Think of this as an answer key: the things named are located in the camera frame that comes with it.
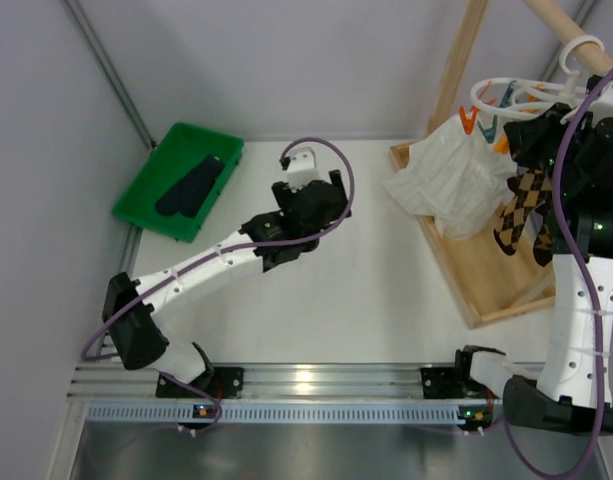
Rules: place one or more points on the white cloth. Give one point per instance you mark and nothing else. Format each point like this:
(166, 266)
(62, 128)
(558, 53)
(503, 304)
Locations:
(455, 178)

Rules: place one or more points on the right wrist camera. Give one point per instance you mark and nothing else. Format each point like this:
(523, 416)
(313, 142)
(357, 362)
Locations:
(606, 102)

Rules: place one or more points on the aluminium mounting rail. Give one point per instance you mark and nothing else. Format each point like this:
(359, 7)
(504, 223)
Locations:
(264, 381)

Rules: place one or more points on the white slotted cable duct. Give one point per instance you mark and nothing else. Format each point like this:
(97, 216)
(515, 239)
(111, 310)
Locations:
(291, 413)

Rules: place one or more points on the brown argyle sock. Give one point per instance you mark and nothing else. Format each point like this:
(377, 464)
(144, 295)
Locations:
(531, 190)
(543, 242)

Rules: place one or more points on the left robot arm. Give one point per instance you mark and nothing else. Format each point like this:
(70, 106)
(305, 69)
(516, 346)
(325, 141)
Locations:
(138, 313)

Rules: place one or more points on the green plastic tray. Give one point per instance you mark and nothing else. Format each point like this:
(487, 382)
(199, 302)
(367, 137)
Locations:
(183, 147)

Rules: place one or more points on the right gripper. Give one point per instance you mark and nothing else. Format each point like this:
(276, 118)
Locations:
(537, 138)

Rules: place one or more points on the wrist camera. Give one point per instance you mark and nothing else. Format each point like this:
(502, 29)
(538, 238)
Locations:
(300, 168)
(606, 102)

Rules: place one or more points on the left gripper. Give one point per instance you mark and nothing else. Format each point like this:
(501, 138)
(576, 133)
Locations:
(315, 198)

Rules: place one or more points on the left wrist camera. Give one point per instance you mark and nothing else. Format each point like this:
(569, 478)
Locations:
(300, 168)

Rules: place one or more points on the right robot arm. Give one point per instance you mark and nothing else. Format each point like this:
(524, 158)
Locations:
(572, 392)

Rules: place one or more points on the dark navy sock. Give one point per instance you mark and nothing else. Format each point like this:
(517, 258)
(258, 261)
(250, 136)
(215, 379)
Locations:
(167, 204)
(193, 191)

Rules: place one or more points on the white clip hanger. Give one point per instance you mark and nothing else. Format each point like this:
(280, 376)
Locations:
(499, 100)

